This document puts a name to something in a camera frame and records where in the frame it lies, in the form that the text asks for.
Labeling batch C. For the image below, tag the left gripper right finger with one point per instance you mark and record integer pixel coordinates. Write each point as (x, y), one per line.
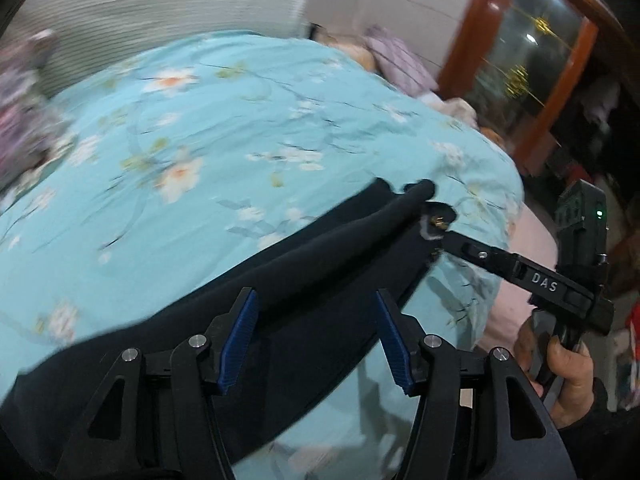
(478, 416)

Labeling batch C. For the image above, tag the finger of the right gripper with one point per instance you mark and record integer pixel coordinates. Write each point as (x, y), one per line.
(435, 227)

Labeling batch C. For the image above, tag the black pants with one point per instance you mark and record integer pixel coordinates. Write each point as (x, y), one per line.
(316, 292)

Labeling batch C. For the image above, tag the right hand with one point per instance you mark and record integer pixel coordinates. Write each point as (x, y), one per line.
(576, 397)

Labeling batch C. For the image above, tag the black camera box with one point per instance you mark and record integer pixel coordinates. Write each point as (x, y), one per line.
(581, 229)

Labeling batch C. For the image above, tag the floral ruffled pillow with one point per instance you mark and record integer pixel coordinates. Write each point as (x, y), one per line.
(35, 135)

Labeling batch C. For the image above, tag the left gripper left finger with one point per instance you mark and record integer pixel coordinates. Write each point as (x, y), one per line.
(155, 411)

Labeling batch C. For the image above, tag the grey striped headboard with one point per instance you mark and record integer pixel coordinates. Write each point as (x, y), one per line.
(94, 34)

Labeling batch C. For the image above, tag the pink plaid pillow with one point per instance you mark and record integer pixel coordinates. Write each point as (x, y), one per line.
(397, 63)

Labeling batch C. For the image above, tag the turquoise floral bedspread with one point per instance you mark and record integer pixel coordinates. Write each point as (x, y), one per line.
(190, 158)

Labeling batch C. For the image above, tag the wooden glass wardrobe door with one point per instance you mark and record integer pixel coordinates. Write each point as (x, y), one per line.
(518, 62)

